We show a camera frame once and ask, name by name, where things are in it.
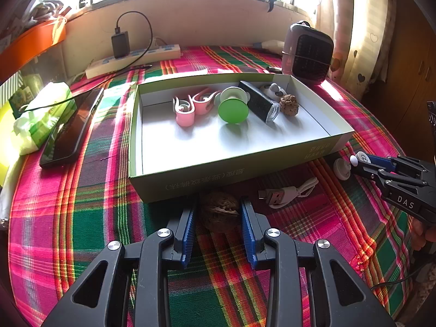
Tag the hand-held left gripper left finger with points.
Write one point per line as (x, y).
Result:
(189, 235)

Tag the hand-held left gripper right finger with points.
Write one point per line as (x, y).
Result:
(248, 235)

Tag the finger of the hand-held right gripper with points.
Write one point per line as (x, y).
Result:
(381, 161)
(371, 174)

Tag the white round printed cap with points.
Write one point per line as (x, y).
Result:
(361, 159)

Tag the brown walnut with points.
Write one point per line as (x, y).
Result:
(219, 211)
(289, 103)

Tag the green cardboard box tray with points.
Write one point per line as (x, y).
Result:
(238, 150)

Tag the green white spool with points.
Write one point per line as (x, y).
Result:
(232, 110)

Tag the pink plastic clip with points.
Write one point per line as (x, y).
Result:
(203, 106)
(184, 115)

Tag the white round device grey patches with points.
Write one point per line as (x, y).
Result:
(272, 90)

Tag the person's right hand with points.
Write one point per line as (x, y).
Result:
(424, 233)

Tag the dark wooden cabinet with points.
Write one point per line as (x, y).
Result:
(408, 75)

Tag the plaid tablecloth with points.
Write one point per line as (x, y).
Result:
(85, 211)

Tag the grey black desk heater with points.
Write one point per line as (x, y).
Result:
(310, 54)

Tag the black flashlight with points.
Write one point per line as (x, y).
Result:
(260, 105)

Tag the heart print curtain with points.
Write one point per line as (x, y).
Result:
(361, 24)

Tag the black smartphone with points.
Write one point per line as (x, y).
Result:
(68, 133)

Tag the white blue tube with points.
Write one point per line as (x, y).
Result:
(270, 45)

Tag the white power strip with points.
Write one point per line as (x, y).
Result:
(102, 67)

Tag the green white tissue pack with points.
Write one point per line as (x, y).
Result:
(37, 119)

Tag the black charger adapter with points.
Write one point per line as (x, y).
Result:
(121, 44)

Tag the yellow green box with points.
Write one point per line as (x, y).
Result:
(6, 143)

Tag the small green packet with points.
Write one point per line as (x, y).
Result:
(24, 95)

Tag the clear glass case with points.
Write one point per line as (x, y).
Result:
(47, 64)

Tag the orange box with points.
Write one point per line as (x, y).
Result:
(27, 47)

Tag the pile of plastic bags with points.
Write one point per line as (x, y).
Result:
(47, 8)

